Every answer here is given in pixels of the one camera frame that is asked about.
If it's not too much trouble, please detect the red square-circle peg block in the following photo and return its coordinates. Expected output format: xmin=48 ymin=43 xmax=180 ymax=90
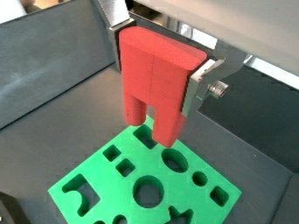
xmin=119 ymin=26 xmax=207 ymax=147

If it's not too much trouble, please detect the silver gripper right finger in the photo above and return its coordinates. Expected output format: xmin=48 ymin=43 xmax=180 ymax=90
xmin=181 ymin=40 xmax=249 ymax=116

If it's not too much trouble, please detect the green shape-sorter board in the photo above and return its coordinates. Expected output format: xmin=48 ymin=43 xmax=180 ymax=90
xmin=49 ymin=118 xmax=241 ymax=224

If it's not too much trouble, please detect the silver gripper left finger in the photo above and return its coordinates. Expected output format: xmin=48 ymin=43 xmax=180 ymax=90
xmin=97 ymin=0 xmax=136 ymax=67

